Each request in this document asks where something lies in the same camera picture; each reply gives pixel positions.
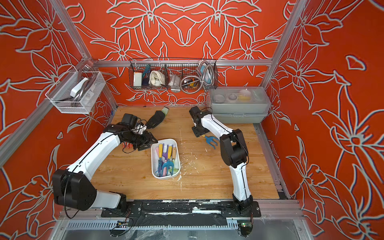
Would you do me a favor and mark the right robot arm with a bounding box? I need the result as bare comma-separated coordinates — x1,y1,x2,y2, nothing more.
189,107,253,216

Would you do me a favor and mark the green rake wooden handle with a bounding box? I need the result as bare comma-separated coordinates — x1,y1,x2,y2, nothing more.
169,146,179,176

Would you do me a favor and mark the black work glove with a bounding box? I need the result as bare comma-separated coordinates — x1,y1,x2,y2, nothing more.
146,107,169,130

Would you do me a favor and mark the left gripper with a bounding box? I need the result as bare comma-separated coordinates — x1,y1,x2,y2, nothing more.
125,130,159,150

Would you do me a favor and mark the red white work glove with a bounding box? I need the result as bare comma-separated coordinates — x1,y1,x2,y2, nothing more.
123,142,133,150

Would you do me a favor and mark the grey plastic tool box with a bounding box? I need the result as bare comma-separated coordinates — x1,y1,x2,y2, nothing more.
207,87,271,124

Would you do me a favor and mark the white oval storage tray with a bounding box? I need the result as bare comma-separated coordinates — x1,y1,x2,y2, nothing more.
151,139,181,180

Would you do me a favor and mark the black wire wall basket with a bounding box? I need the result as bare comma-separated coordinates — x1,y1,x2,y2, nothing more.
129,58,218,94

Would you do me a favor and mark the purple fork pink handle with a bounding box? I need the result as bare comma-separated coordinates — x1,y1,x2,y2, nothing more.
162,145,168,160

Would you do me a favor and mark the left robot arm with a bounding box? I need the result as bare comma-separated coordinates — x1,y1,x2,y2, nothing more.
52,114,158,214

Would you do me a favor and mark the blue fork yellow handle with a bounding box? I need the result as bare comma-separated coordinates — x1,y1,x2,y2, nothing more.
162,145,173,177

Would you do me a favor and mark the coiled grey cable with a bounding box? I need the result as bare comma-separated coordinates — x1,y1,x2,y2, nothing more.
180,59,215,94

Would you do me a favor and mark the blue rake yellow handle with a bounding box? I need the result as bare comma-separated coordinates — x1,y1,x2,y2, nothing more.
203,135,219,150
156,144,164,177

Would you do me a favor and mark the white device in side basket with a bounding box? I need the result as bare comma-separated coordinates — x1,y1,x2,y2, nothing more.
70,78,89,98

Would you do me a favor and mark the white cloth in basket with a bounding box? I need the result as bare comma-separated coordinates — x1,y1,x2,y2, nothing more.
149,71,166,87

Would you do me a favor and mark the white wire side basket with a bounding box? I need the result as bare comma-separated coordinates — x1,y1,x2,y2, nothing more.
45,67,106,114

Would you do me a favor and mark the white box in basket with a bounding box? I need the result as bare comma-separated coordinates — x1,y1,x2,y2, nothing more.
133,72,143,88

